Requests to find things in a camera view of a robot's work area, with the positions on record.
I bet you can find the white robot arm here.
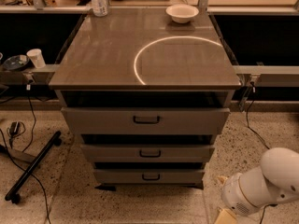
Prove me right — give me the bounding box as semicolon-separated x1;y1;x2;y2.
221;147;299;217

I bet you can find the black cable right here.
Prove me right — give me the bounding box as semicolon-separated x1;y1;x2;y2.
245;81;278;224

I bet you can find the dark blue plate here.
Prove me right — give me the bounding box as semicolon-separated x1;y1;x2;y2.
3;55;29;71

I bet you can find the black cable left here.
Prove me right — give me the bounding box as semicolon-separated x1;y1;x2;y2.
0;83;52;224

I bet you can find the grey middle drawer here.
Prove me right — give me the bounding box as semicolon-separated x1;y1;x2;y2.
81;145;214;162

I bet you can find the black adapter left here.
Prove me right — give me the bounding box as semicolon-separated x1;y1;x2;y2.
9;121;20;136

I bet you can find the white bowl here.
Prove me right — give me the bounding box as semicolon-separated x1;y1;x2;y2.
166;4;199;24

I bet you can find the grey drawer cabinet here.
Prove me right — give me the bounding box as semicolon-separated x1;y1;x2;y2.
49;6;243;191

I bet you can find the grey drawer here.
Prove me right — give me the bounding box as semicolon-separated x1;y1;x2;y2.
62;107;230;135
81;145;214;162
93;169;204;184

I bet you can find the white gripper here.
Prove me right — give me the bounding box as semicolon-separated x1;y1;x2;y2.
214;173;254;224

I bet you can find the black cable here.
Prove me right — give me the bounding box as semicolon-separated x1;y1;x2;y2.
245;81;278;224
0;83;52;224

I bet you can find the grey top drawer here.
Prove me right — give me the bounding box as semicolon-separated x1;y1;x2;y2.
62;107;230;135

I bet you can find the white paper cup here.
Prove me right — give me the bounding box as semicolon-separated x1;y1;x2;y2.
26;49;46;68

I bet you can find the black bar with wheels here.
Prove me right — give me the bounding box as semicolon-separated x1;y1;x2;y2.
5;131;62;203

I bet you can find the grey bottom drawer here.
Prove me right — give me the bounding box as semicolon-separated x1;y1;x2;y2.
93;169;204;184

